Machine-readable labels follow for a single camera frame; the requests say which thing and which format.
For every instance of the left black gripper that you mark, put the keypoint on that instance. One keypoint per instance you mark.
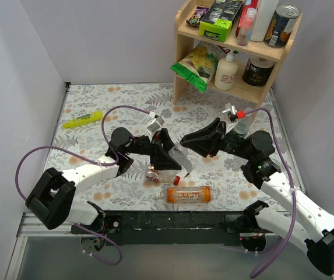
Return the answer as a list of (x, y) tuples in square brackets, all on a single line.
[(155, 146)]

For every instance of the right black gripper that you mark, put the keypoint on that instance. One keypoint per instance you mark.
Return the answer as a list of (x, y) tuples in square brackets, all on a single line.
[(221, 138)]

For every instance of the small black-cap clear bottle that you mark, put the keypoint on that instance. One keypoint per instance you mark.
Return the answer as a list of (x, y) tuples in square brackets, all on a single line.
[(179, 154)]

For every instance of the clear green-label water bottle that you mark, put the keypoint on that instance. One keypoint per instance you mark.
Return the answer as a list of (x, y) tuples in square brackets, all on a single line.
[(243, 125)]

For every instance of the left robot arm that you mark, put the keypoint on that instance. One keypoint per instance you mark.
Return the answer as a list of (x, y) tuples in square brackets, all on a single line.
[(51, 200)]

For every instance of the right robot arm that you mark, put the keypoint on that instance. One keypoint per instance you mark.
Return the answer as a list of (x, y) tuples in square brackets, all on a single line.
[(310, 227)]

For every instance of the red-cap clear bottle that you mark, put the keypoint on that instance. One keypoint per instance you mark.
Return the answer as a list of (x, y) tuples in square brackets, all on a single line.
[(162, 176)]

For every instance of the orange drink bottle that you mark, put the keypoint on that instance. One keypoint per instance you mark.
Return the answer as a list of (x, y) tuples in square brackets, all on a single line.
[(192, 195)]

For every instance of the white pump lotion bottle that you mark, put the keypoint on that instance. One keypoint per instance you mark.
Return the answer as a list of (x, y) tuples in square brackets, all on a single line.
[(226, 70)]

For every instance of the pink spray bottle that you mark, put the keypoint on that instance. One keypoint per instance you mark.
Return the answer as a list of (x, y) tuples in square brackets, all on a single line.
[(247, 26)]

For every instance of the white tall bottle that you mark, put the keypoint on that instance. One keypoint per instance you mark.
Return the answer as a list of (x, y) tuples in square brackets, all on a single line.
[(266, 9)]

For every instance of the floral table mat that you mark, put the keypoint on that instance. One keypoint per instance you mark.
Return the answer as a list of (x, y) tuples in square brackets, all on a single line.
[(128, 106)]

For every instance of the yellow green tube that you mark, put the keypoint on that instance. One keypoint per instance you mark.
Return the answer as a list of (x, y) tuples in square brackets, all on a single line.
[(82, 119)]

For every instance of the green chips bag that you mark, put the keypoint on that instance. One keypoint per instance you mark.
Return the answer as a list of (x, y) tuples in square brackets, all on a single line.
[(197, 69)]

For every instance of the black canister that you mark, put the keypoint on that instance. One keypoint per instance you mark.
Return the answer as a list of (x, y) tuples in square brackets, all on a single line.
[(257, 71)]

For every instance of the cassava chips bag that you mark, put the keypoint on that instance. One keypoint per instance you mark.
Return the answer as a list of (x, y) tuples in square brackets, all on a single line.
[(213, 50)]

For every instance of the green black box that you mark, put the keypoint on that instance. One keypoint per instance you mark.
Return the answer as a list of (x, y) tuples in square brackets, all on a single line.
[(218, 21)]

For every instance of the dark snack packet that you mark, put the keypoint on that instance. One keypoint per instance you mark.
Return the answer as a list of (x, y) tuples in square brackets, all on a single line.
[(195, 19)]

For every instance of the red white carton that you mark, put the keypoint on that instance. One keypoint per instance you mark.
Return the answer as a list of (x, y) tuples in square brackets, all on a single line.
[(247, 4)]

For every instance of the tin food can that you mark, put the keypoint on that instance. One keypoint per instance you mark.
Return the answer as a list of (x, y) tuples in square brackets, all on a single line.
[(281, 25)]

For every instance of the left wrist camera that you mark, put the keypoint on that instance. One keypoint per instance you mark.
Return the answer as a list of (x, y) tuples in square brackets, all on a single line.
[(154, 125)]

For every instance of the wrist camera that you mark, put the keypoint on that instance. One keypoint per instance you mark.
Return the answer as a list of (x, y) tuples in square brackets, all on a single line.
[(233, 115), (154, 125)]

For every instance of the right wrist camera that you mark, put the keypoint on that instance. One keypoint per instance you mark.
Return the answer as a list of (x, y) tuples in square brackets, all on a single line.
[(233, 115)]

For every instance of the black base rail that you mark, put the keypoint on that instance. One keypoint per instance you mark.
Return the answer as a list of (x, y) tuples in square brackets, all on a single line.
[(178, 227)]

